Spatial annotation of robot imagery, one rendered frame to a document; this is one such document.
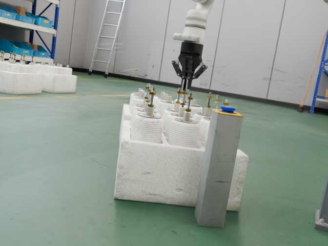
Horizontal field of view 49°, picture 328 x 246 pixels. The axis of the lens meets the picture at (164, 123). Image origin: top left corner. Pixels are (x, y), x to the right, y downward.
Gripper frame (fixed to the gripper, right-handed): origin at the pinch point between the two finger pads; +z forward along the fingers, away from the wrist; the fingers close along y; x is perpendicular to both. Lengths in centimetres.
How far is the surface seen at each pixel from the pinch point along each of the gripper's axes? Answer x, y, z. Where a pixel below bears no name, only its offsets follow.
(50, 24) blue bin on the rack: -397, 436, -54
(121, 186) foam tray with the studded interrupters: 25.8, 5.2, 31.7
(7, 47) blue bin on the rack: -326, 458, -2
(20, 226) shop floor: 57, 13, 36
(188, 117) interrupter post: 11.0, -6.8, 9.5
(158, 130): 17.9, -0.5, 14.1
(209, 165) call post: 25.6, -20.3, 19.0
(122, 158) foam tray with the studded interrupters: 26.3, 5.8, 23.4
